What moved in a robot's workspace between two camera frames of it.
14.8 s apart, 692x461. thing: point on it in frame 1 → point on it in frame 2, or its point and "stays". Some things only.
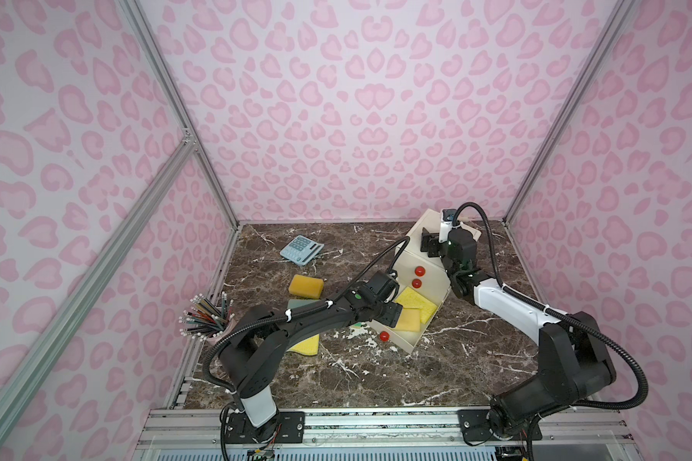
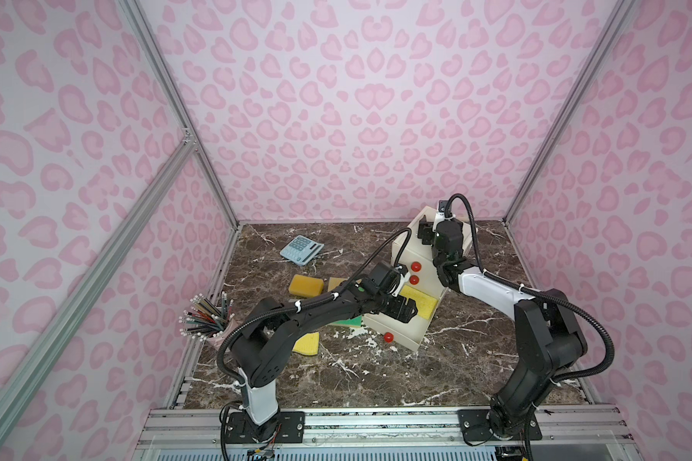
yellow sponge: [306, 286] stays
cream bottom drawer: [408, 340] stays
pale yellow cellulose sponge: [308, 346] stays
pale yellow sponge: [408, 320] → [334, 282]
